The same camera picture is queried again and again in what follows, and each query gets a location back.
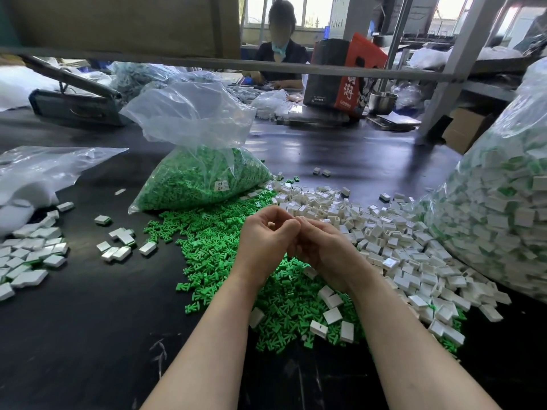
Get black and red box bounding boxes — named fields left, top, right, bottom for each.
left=303, top=33, right=389, bottom=116

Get metal bowl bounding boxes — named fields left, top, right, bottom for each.
left=369, top=92, right=398, bottom=116

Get white paper sheets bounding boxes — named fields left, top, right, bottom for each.
left=368, top=112, right=422, bottom=133

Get person's left forearm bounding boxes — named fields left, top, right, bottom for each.
left=141, top=277, right=261, bottom=410

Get white plastic sheet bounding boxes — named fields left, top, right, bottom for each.
left=0, top=65, right=59, bottom=112

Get black table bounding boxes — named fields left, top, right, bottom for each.
left=0, top=77, right=547, bottom=410

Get clear bag of pale parts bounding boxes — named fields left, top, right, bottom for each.
left=109, top=62, right=258, bottom=104

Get bag of green clips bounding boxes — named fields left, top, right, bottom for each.
left=120, top=81, right=273, bottom=214

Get brown board panel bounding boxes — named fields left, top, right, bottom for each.
left=0, top=0, right=241, bottom=58

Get crumpled white plastic bag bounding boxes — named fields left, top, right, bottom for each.
left=250, top=89, right=294, bottom=121

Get large bag of white caps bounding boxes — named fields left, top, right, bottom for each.
left=423, top=57, right=547, bottom=304

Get white bags on shelf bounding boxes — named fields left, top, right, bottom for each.
left=409, top=45, right=524, bottom=70

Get empty clear plastic bag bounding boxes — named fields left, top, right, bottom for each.
left=0, top=146, right=129, bottom=237

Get pile of assembled white pieces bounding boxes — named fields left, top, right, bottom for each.
left=0, top=201, right=75, bottom=302

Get grey metal shelf frame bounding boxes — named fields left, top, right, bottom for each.
left=0, top=0, right=547, bottom=142

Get cardboard box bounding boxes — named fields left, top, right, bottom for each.
left=442, top=107, right=497, bottom=155

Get pile of green parts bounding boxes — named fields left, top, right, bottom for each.
left=144, top=188, right=467, bottom=354

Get pile of white plastic caps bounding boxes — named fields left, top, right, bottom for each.
left=250, top=177, right=512, bottom=345

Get person's right forearm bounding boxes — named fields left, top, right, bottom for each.
left=346, top=276, right=501, bottom=410

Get person's right hand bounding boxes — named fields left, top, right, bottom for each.
left=291, top=218, right=379, bottom=296

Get person's left hand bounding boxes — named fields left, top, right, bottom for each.
left=231, top=206, right=303, bottom=292

